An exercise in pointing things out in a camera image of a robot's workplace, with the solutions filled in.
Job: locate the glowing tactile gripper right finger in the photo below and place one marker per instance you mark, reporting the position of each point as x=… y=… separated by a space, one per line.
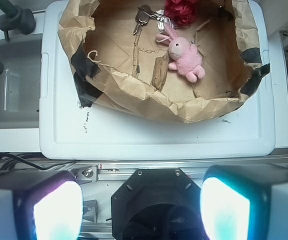
x=245 y=202

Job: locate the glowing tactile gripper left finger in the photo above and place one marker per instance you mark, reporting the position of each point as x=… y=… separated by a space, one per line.
x=40 y=205

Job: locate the brown wood chip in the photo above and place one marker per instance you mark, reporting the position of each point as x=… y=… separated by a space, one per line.
x=160 y=72

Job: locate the white plastic bin lid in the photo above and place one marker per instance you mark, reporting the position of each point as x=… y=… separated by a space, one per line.
x=69 y=131

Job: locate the translucent plastic bin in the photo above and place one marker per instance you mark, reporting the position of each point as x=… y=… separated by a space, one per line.
x=20 y=91

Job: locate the pink plush bunny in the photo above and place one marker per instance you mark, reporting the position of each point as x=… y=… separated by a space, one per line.
x=185 y=56

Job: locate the crumpled brown paper bag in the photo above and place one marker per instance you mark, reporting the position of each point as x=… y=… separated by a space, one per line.
x=113 y=68

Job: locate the black clamp knob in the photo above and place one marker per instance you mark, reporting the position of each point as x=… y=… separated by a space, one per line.
x=14 y=17

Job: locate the red fabric flower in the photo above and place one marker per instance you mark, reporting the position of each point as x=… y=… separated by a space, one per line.
x=182 y=12

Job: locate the bunch of metal keys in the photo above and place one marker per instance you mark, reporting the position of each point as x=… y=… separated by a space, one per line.
x=145 y=13

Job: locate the aluminium extrusion rail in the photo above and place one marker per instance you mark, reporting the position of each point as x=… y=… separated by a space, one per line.
x=90 y=171

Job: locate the black octagonal mount plate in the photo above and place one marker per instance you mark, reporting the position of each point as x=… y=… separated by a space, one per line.
x=157 y=204

